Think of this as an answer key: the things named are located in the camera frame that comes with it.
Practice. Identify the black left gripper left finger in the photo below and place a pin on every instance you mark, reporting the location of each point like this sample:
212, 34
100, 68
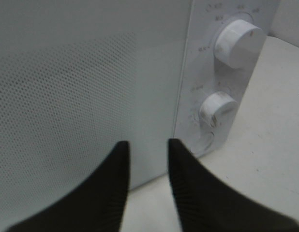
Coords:
96, 205

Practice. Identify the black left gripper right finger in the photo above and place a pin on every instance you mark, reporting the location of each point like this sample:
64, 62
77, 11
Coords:
204, 203

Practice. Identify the round door release button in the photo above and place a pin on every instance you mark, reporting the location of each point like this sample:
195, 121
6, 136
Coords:
205, 141

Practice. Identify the white microwave knob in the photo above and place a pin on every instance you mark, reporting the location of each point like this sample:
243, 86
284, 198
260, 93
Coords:
217, 108
238, 42

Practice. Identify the white microwave door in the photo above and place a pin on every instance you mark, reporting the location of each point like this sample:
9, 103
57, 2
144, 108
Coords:
77, 76

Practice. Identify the white microwave oven body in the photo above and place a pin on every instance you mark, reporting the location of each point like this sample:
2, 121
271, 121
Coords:
203, 74

